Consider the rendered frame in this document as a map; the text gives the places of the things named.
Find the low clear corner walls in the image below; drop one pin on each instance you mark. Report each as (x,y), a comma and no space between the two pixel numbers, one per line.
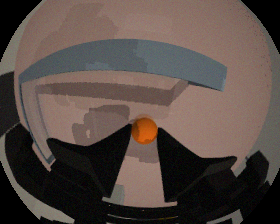
(32,100)

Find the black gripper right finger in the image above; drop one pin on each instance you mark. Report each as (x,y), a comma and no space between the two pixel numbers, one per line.
(181,168)

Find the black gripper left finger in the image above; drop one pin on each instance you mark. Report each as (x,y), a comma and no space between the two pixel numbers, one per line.
(101,160)

